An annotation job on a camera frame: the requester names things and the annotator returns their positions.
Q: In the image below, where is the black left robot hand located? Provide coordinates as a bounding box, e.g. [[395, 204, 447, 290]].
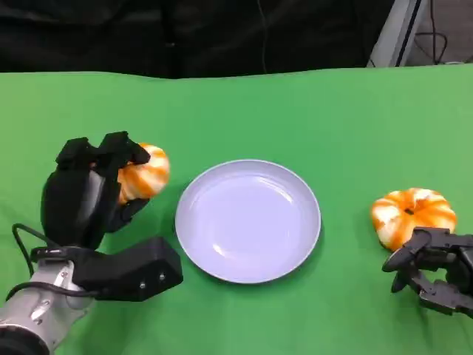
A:
[[40, 130, 152, 253]]

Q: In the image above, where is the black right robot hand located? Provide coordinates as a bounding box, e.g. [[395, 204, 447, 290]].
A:
[[382, 227, 473, 319]]

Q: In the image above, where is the orange white toy bread roll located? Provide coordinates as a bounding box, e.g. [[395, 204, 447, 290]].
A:
[[370, 187, 458, 252], [117, 143, 171, 205]]

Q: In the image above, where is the lilac plate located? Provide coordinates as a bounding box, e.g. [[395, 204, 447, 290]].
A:
[[174, 159, 321, 285]]

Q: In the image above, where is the green table cloth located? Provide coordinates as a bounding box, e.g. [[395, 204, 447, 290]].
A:
[[0, 63, 473, 355]]

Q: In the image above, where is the black table drape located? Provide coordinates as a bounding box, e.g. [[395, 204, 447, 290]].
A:
[[0, 0, 393, 81]]

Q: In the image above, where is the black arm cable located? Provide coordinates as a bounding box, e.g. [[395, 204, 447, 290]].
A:
[[5, 281, 103, 303], [11, 223, 62, 277]]

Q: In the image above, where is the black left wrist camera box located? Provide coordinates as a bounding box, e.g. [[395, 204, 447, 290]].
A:
[[31, 236, 184, 302]]

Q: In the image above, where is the black floor cable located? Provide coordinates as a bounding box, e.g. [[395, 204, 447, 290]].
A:
[[409, 0, 449, 67]]

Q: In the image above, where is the grey metal frame post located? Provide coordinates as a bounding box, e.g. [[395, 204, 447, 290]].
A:
[[367, 0, 429, 70]]

